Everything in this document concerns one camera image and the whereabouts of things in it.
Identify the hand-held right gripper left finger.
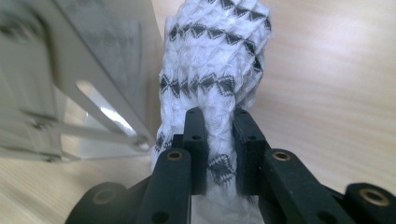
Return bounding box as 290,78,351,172
171,106,209,196

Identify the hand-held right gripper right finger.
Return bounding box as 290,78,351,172
232,107,271,196

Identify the white towel with black pattern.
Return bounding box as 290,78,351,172
149,0,274,224

